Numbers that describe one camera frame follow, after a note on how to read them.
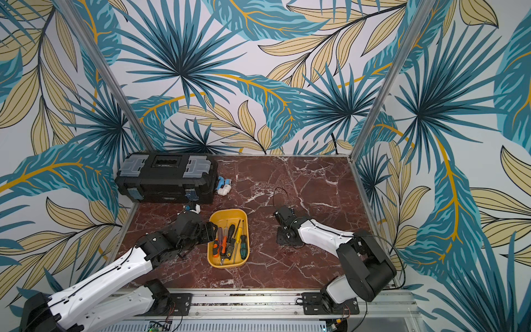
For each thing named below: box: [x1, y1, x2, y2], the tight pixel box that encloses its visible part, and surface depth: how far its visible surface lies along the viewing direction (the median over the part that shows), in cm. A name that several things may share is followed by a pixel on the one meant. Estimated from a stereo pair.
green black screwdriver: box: [239, 219, 248, 261], surface depth 87 cm
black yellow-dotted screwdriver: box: [225, 219, 242, 261], surface depth 86 cm
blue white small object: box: [216, 175, 233, 196], surface depth 105 cm
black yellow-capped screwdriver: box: [226, 224, 236, 246], surface depth 92 cm
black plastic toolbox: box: [114, 151, 219, 205], surface depth 92 cm
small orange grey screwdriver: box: [212, 238, 220, 258], surface depth 85 cm
